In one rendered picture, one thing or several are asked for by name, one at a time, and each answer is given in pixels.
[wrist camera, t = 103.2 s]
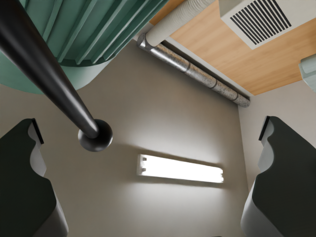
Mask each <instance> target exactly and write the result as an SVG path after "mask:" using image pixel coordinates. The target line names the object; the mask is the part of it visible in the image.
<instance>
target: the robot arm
mask: <svg viewBox="0 0 316 237"><path fill-rule="evenodd" d="M258 140H259V141H261V143H262V145H263V147H264V148H263V150H262V153H261V156H260V158H259V161H258V167H259V169H260V171H261V173H260V174H258V175H257V176H256V179H255V181H254V183H253V186H252V188H251V191H250V193H249V196H248V198H247V201H246V203H245V207H244V211H243V215H242V218H241V222H240V225H241V229H242V231H243V233H244V234H245V235H246V237H316V148H315V147H314V146H313V145H311V144H310V143H309V142H308V141H307V140H305V139H304V138H303V137H302V136H301V135H299V134H298V133H297V132H296V131H294V130H293V129H292V128H291V127H289V126H288V125H287V124H286V123H284V122H283V121H282V120H281V119H280V118H278V117H276V116H266V117H265V119H264V122H263V125H262V128H261V133H260V136H259V139H258ZM42 144H44V141H43V139H42V136H41V133H40V129H39V127H38V124H37V121H36V119H35V118H26V119H23V120H22V121H20V122H19V123H18V124H17V125H16V126H14V127H13V128H12V129H11V130H10V131H8V132H7V133H6V134H5V135H4V136H2V137H1V138H0V237H67V235H68V225H67V222H66V219H65V216H64V213H63V210H62V207H61V205H60V203H59V200H58V198H57V196H56V193H55V191H54V188H53V186H52V184H51V181H50V180H49V179H47V178H44V177H43V176H44V173H45V171H46V169H47V167H46V165H45V162H44V160H43V158H42V155H41V153H40V148H41V145H42Z"/></svg>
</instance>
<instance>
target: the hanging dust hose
mask: <svg viewBox="0 0 316 237"><path fill-rule="evenodd" d="M214 1H215V0H184V1H183V2H182V3H181V4H180V5H178V6H177V7H176V8H175V9H174V10H172V11H171V12H170V13H169V14H168V15H166V16H165V17H164V18H163V19H162V20H160V21H159V22H158V23H157V24H156V25H155V26H154V27H153V28H152V29H151V30H149V31H148V32H147V33H146V40H147V41H148V43H149V44H150V45H152V46H154V47H155V46H157V45H158V44H159V43H160V42H162V41H163V40H164V39H166V38H167V37H168V36H170V35H171V34H172V33H174V32H175V31H176V30H178V29H179V28H181V27H182V26H183V25H185V24H186V23H187V22H189V21H190V20H191V19H193V18H194V17H195V16H197V15H198V14H199V13H200V12H202V11H203V10H204V9H205V8H207V7H208V6H209V5H211V4H212V3H213V2H214Z"/></svg>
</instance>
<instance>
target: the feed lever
mask: <svg viewBox="0 0 316 237"><path fill-rule="evenodd" d="M0 51H1V52H2V53H3V54H4V55H5V56H6V57H7V58H8V59H9V60H10V61H11V62H12V63H13V64H14V65H15V66H16V67H17V68H18V69H19V70H20V71H21V72H22V73H23V74H24V75H25V76H26V77H27V78H28V79H29V80H30V81H31V82H32V83H33V84H34V85H35V86H36V87H37V88H38V89H39V90H40V91H41V92H42V93H43V94H44V95H45V96H47V97H48V98H49V99H50V100H51V101H52V102H53V103H54V104H55V105H56V106H57V107H58V108H59V109H60V110H61V111H62V112H63V113H64V114H65V115H66V116H67V117H68V118H69V119H70V120H71V121H72V122H73V123H74V124H75V125H76V126H77V127H78V128H79V129H80V130H79V134H78V139H79V143H80V144H81V146H82V147H83V148H84V149H86V150H88V151H91V152H99V151H102V150H104V149H106V148H107V147H108V146H109V145H110V143H111V141H112V138H113V132H112V129H111V127H110V125H109V124H108V123H107V122H105V121H103V120H100V119H93V117H92V115H91V114H90V112H89V111H88V109H87V107H86V106H85V104H84V103H83V101H82V100H81V98H80V96H79V95H78V93H77V92H76V90H75V88H74V87H73V85H72V84H71V82H70V81H69V79H68V77H67V76H66V74H65V73H64V71H63V69H62V68H61V66H60V64H59V63H58V61H57V60H56V58H55V57H54V55H53V53H52V52H51V50H50V49H49V47H48V45H47V44H46V42H45V41H44V39H43V37H42V36H41V34H40V33H39V31H38V30H37V28H36V26H35V25H34V23H33V22H32V20H31V19H30V17H29V15H28V14H27V12H26V11H25V9H24V7H23V6H22V4H21V2H20V1H19V0H0Z"/></svg>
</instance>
